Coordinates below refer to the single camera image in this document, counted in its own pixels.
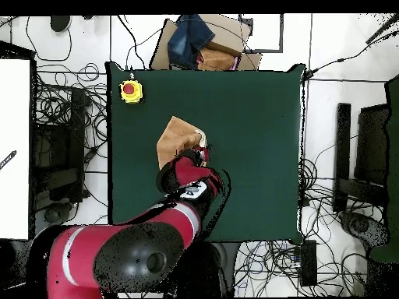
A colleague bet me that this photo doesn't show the tan terry towel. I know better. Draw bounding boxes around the tan terry towel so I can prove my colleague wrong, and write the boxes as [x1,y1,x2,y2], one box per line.
[156,115,208,171]

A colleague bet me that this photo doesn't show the black flat bar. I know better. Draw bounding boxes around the black flat bar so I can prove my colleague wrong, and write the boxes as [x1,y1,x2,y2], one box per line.
[332,102,352,215]

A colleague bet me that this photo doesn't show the dark green table cloth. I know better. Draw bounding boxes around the dark green table cloth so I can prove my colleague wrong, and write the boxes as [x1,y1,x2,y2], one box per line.
[104,61,307,246]

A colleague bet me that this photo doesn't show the yellow emergency stop button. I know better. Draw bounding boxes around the yellow emergency stop button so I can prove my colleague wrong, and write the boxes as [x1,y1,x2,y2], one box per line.
[119,79,145,105]

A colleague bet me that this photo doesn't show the folded tan towel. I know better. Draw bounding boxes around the folded tan towel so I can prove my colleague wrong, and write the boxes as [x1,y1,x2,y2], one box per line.
[196,47,239,72]

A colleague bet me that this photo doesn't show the blue denim jeans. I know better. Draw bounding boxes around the blue denim jeans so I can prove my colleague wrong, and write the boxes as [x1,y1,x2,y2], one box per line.
[167,13,217,70]

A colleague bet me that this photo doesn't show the brown cardboard box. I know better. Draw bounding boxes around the brown cardboard box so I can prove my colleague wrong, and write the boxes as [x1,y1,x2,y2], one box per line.
[149,13,263,72]

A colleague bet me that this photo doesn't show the black equipment case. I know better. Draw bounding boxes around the black equipment case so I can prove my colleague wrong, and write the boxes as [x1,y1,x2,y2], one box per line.
[30,85,87,205]

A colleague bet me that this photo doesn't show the black power strip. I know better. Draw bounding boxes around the black power strip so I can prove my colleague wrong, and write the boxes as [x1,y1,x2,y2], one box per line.
[298,239,319,287]

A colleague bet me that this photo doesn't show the black box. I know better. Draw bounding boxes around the black box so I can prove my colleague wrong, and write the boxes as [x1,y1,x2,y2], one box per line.
[354,104,391,188]

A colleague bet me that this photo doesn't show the green cloth on side table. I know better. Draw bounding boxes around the green cloth on side table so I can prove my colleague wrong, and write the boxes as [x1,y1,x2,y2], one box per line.
[369,73,399,263]

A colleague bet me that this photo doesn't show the white desk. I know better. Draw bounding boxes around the white desk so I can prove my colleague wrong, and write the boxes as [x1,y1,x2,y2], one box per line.
[0,58,31,241]

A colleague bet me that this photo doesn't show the person's foot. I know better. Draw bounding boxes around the person's foot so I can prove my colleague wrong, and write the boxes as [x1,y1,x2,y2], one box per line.
[49,15,72,33]

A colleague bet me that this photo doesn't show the black rod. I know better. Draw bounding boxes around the black rod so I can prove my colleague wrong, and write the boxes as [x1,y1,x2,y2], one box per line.
[365,13,399,45]

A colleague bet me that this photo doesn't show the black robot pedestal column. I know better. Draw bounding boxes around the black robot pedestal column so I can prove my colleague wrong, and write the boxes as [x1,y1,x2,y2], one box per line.
[174,241,241,299]

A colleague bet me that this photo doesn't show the black square metal frame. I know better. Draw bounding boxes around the black square metal frame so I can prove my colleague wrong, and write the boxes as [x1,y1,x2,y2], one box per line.
[238,12,285,54]

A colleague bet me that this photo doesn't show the black pedestal foot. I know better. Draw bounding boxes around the black pedestal foot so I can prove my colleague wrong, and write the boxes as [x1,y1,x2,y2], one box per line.
[34,202,74,234]
[338,210,391,250]

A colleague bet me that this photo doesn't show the black cable with connector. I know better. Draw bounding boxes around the black cable with connector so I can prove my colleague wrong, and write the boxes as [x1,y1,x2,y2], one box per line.
[302,29,399,80]

